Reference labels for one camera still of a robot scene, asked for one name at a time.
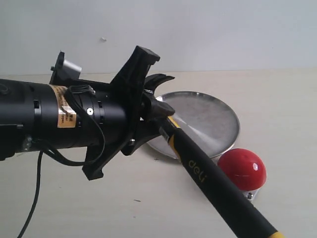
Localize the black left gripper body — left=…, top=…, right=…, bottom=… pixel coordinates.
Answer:
left=74, top=79, right=142, bottom=148

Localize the black yellow claw hammer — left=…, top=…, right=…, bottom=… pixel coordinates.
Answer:
left=143, top=73, right=284, bottom=238

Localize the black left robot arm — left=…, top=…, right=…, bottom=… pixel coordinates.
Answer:
left=0, top=46, right=160, bottom=180

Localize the red dome push button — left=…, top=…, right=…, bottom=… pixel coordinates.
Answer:
left=217, top=148, right=267, bottom=191

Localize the grey button base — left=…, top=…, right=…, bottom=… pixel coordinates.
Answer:
left=241, top=188, right=260, bottom=202

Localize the round steel plate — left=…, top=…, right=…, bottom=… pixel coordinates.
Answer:
left=156, top=91, right=240, bottom=160

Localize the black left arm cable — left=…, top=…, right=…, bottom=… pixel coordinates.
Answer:
left=16, top=85, right=106, bottom=238

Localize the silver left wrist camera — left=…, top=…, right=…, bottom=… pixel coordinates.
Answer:
left=49, top=51, right=82, bottom=86

